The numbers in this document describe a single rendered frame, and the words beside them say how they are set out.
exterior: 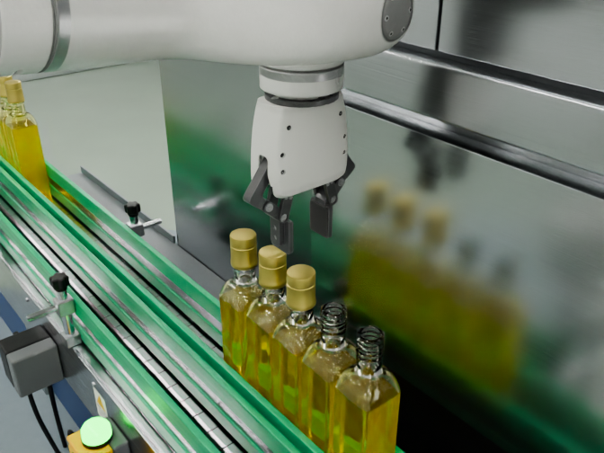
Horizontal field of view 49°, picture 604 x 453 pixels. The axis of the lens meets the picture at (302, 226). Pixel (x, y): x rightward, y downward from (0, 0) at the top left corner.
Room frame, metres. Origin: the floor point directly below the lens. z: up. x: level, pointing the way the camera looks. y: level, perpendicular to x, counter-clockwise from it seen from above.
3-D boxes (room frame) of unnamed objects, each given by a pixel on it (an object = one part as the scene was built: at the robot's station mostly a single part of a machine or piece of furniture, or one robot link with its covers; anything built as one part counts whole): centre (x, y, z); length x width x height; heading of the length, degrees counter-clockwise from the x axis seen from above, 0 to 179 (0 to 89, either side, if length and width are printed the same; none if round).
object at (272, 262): (0.70, 0.04, 1.31); 0.04 x 0.04 x 0.04
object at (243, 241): (0.74, 0.08, 1.31); 0.04 x 0.04 x 0.04
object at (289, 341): (0.65, 0.00, 1.16); 0.06 x 0.06 x 0.21; 39
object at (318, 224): (0.68, -0.03, 1.41); 0.03 x 0.03 x 0.07; 39
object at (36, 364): (0.94, 0.49, 0.96); 0.08 x 0.08 x 0.08; 39
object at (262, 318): (0.70, 0.04, 1.16); 0.06 x 0.06 x 0.21; 40
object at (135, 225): (1.15, 0.31, 1.11); 0.07 x 0.04 x 0.13; 129
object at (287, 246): (0.63, 0.03, 1.41); 0.03 x 0.03 x 0.07; 39
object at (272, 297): (0.70, 0.04, 1.29); 0.03 x 0.03 x 0.05
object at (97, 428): (0.72, 0.30, 1.01); 0.04 x 0.04 x 0.03
